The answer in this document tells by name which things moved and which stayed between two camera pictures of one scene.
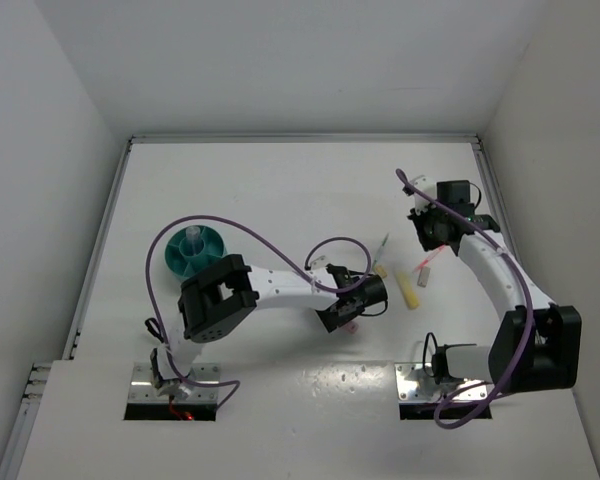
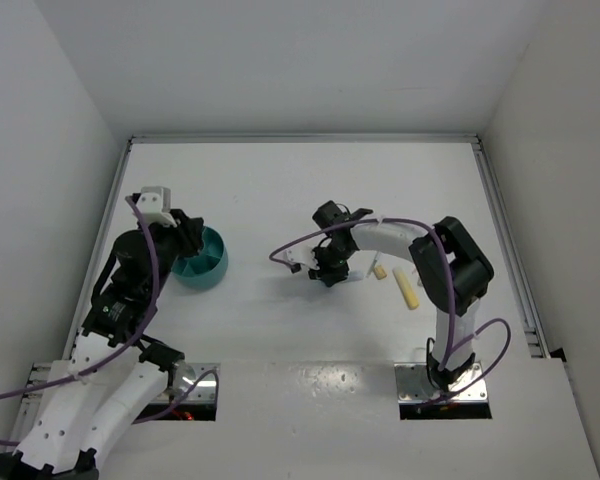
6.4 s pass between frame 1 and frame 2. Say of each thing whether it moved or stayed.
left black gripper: moved
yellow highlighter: stayed
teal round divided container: stayed
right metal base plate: stayed
